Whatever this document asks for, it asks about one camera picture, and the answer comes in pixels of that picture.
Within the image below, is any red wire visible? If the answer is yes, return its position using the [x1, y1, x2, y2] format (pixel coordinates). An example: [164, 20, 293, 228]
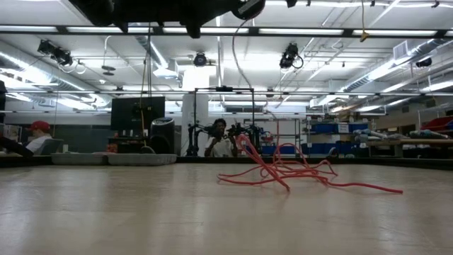
[217, 19, 403, 195]

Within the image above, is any black overhead light bar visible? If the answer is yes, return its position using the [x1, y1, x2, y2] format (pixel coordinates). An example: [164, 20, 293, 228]
[0, 23, 453, 39]

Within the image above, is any black aluminium table frame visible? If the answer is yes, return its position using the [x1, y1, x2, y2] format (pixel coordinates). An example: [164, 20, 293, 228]
[0, 136, 453, 170]

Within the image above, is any black wire spool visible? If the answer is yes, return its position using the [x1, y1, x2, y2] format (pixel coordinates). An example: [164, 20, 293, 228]
[231, 0, 266, 21]

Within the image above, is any black rig frame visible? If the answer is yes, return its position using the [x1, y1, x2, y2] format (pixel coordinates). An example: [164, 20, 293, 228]
[193, 86, 256, 157]

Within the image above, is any grey tool kit case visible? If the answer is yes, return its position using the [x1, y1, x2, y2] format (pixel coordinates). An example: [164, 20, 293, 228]
[51, 152, 178, 166]

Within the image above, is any person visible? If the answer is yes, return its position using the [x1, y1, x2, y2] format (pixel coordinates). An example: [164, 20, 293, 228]
[204, 118, 241, 158]
[24, 120, 54, 155]

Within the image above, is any blue storage bin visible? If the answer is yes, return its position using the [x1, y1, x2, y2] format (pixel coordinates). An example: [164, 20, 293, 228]
[311, 122, 369, 135]
[300, 142, 369, 156]

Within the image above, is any red storage bin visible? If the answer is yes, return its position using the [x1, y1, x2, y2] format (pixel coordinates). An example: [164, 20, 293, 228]
[420, 115, 453, 132]

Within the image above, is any black monitor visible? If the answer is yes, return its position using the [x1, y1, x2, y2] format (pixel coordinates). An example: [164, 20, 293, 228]
[110, 96, 166, 132]

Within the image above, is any white ceiling vent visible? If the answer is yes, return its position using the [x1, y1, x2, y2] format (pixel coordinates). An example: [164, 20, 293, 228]
[393, 40, 410, 61]

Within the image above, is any yellow hanging tag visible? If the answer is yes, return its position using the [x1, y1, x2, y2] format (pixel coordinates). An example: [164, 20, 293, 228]
[360, 0, 369, 43]

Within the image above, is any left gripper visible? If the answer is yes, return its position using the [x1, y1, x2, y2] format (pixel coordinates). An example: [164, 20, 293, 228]
[113, 0, 245, 39]

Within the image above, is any wooden work table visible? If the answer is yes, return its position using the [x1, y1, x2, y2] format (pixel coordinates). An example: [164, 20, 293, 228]
[367, 138, 453, 158]

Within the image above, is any grey office chair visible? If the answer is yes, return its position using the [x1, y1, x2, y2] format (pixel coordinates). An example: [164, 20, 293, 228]
[39, 137, 65, 156]

